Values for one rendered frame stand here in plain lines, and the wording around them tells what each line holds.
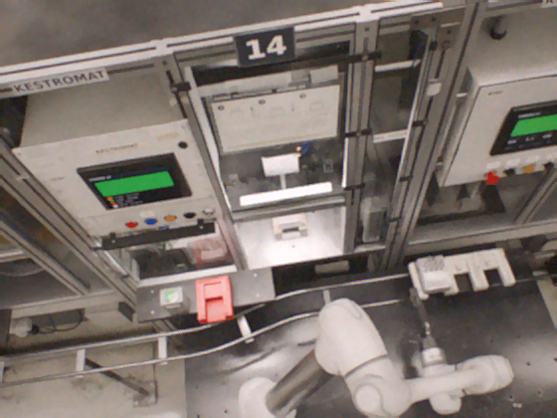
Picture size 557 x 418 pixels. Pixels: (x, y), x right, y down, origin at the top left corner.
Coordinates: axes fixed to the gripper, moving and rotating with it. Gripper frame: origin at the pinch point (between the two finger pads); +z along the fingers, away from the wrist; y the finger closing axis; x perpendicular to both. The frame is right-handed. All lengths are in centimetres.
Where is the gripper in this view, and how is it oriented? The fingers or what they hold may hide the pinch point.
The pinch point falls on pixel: (415, 297)
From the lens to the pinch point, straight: 197.8
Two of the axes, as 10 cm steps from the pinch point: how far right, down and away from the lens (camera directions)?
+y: -0.9, -4.9, -8.7
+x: -9.9, 1.6, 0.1
